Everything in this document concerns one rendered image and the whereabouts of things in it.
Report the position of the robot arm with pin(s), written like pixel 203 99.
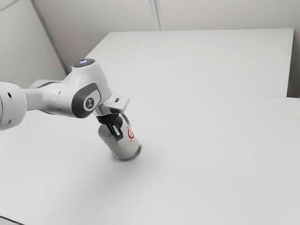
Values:
pixel 58 98

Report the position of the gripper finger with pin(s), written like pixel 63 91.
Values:
pixel 116 132

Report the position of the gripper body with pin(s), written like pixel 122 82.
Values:
pixel 106 119

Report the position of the white mug with red print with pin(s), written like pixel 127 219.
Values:
pixel 127 144

